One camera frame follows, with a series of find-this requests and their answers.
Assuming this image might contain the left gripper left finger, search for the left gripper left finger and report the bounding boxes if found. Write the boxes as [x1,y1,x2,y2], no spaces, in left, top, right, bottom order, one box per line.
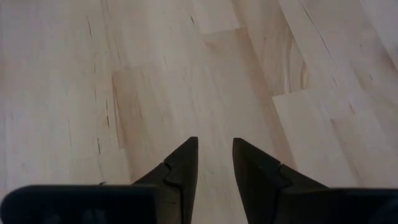
[133,136,199,224]

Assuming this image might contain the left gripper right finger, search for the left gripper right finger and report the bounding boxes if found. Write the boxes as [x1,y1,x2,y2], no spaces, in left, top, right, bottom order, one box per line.
[232,138,330,224]

